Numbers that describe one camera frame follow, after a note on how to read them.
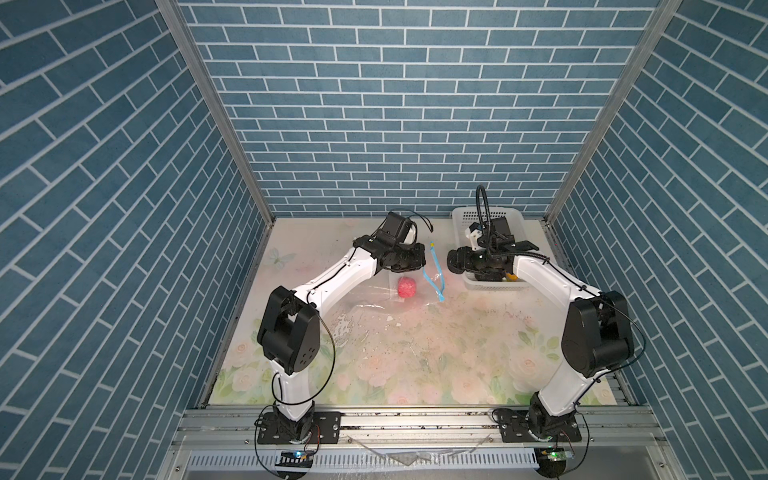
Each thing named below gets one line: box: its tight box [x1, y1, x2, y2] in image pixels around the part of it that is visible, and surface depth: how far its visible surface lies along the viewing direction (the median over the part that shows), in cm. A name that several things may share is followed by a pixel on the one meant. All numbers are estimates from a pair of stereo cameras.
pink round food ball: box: [397, 276, 417, 299], surface depth 95 cm
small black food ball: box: [447, 246, 467, 274], surface depth 84 cm
